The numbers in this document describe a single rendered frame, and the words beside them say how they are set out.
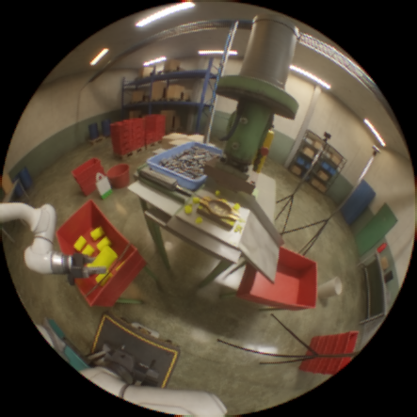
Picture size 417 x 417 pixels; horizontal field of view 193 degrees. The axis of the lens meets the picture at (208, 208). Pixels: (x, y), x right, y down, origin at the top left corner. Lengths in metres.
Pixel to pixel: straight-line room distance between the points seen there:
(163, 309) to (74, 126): 8.34
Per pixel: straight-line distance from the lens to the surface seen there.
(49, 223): 0.65
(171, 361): 1.23
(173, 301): 1.40
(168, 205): 0.55
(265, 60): 0.34
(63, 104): 8.38
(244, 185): 0.37
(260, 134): 0.34
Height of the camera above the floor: 1.40
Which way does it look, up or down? 46 degrees down
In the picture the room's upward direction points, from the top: 15 degrees clockwise
